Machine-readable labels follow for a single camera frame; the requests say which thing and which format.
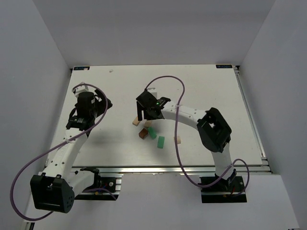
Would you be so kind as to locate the blue corner label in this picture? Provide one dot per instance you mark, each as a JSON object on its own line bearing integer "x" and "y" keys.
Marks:
{"x": 79, "y": 68}
{"x": 224, "y": 66}

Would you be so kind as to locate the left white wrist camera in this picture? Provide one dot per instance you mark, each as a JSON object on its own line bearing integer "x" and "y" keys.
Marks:
{"x": 81, "y": 87}

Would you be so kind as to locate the green block upper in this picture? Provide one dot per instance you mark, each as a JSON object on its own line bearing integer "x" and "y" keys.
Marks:
{"x": 152, "y": 132}

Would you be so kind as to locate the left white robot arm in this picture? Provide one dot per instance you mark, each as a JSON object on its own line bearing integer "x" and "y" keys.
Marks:
{"x": 55, "y": 189}

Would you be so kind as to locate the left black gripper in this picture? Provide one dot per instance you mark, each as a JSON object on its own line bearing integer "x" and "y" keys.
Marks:
{"x": 102, "y": 103}

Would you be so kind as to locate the right blue corner label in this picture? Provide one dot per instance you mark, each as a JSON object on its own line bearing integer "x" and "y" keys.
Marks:
{"x": 224, "y": 66}

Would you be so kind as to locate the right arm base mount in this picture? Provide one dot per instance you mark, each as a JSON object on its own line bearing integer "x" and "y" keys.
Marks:
{"x": 220, "y": 194}

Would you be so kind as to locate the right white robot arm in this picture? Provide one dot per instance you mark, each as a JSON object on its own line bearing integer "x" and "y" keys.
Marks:
{"x": 214, "y": 131}

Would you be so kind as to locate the brown wood block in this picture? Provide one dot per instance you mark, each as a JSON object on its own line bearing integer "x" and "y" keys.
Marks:
{"x": 143, "y": 133}

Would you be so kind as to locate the green block lower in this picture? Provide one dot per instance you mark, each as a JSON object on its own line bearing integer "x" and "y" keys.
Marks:
{"x": 161, "y": 142}

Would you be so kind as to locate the left blue corner label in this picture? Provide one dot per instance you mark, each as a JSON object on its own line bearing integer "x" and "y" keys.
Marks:
{"x": 79, "y": 68}

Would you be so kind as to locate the green block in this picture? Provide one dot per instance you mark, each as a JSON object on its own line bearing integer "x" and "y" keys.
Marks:
{"x": 152, "y": 132}
{"x": 161, "y": 142}

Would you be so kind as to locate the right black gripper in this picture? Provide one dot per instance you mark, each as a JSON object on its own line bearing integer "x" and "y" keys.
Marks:
{"x": 143, "y": 105}

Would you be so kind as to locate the aluminium frame rail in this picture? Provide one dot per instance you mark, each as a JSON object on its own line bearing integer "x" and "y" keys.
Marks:
{"x": 251, "y": 119}

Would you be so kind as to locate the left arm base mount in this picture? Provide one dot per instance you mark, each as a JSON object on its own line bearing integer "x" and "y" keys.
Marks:
{"x": 103, "y": 187}

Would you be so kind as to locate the small light wood block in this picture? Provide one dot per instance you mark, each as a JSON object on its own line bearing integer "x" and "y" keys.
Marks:
{"x": 178, "y": 140}

